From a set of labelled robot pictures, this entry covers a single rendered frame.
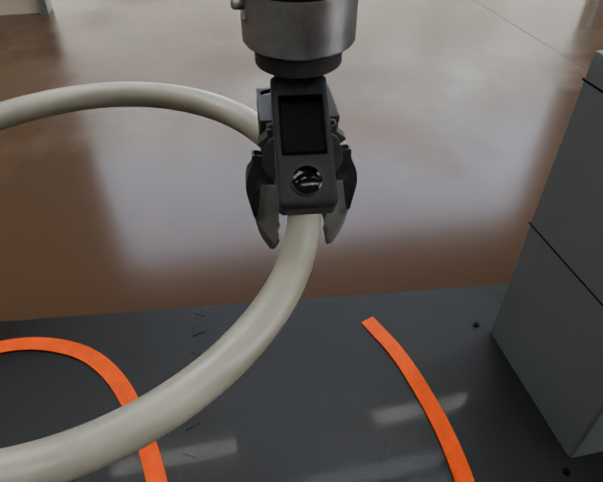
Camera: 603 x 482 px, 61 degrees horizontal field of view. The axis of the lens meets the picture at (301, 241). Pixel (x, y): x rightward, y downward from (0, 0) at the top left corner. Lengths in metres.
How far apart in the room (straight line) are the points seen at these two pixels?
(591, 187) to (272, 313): 0.91
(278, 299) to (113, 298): 1.39
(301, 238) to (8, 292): 1.57
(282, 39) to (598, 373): 1.05
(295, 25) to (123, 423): 0.29
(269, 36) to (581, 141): 0.90
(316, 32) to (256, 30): 0.04
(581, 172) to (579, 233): 0.13
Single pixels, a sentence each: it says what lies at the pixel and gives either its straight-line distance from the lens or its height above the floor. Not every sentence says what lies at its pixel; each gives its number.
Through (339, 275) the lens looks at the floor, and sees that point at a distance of 1.72.
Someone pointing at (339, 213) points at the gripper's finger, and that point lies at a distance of 0.51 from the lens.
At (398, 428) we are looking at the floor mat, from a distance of 1.38.
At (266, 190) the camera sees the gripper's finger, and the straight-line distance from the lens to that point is 0.48.
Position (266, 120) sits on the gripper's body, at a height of 0.99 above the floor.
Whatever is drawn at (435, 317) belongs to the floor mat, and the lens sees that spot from 1.62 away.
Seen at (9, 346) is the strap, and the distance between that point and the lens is 1.72.
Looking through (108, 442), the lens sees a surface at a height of 0.90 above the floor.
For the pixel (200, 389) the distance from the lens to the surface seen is 0.36.
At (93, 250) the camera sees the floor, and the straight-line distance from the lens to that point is 1.96.
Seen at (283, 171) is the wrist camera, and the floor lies 0.99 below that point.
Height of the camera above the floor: 1.20
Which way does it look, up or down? 40 degrees down
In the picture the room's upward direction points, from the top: straight up
